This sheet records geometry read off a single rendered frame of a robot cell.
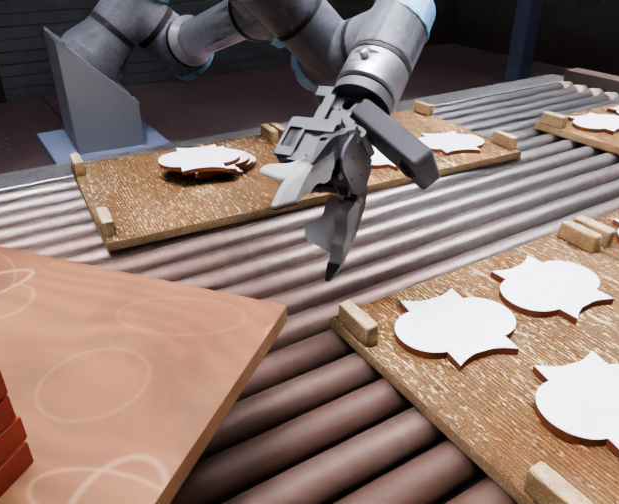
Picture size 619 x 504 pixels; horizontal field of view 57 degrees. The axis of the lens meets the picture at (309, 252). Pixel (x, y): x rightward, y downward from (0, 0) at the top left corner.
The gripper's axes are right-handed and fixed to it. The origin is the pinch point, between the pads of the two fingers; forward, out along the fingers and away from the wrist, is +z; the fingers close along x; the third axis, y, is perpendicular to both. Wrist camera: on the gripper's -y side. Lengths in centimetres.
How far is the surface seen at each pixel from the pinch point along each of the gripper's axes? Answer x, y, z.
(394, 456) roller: -8.5, -12.7, 14.4
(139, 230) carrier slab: -12.7, 36.4, -2.2
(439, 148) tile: -46, 10, -48
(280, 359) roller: -9.3, 3.1, 9.4
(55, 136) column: -34, 103, -28
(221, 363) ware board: 8.6, -2.4, 14.4
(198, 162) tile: -21, 41, -20
